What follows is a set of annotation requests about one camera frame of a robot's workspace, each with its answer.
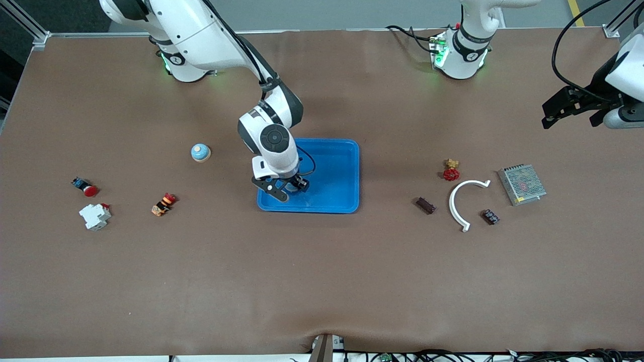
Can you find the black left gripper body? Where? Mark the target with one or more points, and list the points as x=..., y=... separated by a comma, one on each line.
x=592, y=92

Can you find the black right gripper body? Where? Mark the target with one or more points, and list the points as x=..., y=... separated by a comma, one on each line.
x=296, y=181

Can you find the scuffed light blue call bell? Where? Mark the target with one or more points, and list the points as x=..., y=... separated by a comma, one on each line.
x=200, y=152

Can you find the long dark brown capacitor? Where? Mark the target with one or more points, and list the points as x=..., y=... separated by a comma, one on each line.
x=425, y=205

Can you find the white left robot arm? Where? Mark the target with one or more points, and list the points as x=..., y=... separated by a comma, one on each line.
x=468, y=60

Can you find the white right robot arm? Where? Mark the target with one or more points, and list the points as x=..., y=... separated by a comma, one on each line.
x=201, y=35

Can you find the blue plastic tray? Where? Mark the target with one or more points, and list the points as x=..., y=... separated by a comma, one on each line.
x=332, y=196

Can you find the silver perforated metal power supply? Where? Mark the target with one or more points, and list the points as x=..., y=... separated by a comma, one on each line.
x=521, y=184

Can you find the brown table cover sheet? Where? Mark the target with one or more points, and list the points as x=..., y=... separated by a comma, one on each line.
x=322, y=276

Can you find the brass valve red handwheel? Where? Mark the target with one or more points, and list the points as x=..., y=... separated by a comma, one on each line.
x=451, y=174

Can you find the red mushroom button orange body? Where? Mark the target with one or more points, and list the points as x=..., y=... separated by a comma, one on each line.
x=163, y=204

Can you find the white base connector box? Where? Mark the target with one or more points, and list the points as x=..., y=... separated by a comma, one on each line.
x=438, y=53

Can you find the small green connector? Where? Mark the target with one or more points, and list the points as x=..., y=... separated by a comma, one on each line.
x=385, y=357

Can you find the white circuit breaker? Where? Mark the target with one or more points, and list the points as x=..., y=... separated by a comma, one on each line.
x=94, y=216

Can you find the red push button blue body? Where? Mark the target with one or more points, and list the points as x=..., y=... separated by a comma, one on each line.
x=89, y=190

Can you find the aluminium frame profile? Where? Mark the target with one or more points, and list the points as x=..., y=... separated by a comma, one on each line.
x=610, y=32
x=25, y=19

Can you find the white curved plastic bracket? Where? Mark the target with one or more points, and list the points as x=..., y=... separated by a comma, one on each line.
x=451, y=203

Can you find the aluminium table edge rail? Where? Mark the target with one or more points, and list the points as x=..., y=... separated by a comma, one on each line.
x=327, y=31

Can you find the brown grey camera mount bracket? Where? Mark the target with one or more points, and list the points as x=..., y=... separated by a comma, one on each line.
x=324, y=349

